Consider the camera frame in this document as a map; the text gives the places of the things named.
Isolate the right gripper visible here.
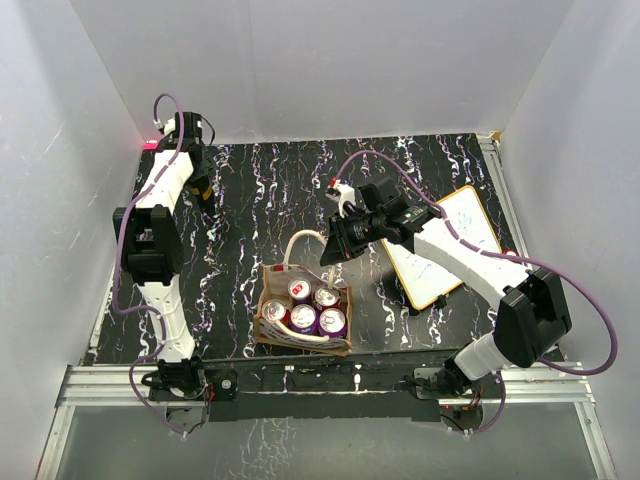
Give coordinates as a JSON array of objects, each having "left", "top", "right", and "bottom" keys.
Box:
[{"left": 320, "top": 210, "right": 385, "bottom": 266}]

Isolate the black soda can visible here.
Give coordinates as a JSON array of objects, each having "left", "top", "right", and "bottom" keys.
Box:
[{"left": 190, "top": 175, "right": 215, "bottom": 215}]

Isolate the red soda can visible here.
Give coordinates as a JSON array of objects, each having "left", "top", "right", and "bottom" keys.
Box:
[
  {"left": 261, "top": 298, "right": 290, "bottom": 327},
  {"left": 313, "top": 286, "right": 341, "bottom": 311}
]

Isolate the blue red-top soda can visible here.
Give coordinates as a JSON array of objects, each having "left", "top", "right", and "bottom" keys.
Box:
[{"left": 287, "top": 277, "right": 313, "bottom": 305}]

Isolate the burlap watermelon canvas bag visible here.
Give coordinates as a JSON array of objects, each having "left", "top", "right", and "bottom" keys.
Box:
[{"left": 253, "top": 230, "right": 352, "bottom": 356}]

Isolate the purple fanta can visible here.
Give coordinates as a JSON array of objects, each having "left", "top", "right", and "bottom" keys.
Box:
[
  {"left": 318, "top": 308, "right": 347, "bottom": 338},
  {"left": 290, "top": 304, "right": 319, "bottom": 335}
]

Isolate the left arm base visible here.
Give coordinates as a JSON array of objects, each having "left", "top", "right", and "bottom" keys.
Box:
[{"left": 141, "top": 357, "right": 238, "bottom": 402}]

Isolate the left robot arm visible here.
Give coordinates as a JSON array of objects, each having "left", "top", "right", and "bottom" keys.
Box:
[{"left": 113, "top": 112, "right": 215, "bottom": 363}]

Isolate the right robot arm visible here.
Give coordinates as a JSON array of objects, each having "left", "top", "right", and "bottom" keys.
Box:
[{"left": 320, "top": 179, "right": 572, "bottom": 397}]

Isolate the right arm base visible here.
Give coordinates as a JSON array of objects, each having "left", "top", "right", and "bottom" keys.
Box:
[{"left": 402, "top": 367, "right": 490, "bottom": 407}]

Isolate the orange-framed whiteboard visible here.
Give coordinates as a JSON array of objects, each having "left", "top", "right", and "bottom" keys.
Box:
[{"left": 381, "top": 185, "right": 502, "bottom": 310}]

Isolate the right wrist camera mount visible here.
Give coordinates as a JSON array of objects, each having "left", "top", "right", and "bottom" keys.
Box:
[{"left": 325, "top": 178, "right": 362, "bottom": 218}]

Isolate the aluminium front rail frame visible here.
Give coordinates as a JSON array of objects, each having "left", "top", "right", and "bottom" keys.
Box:
[{"left": 37, "top": 365, "right": 617, "bottom": 479}]

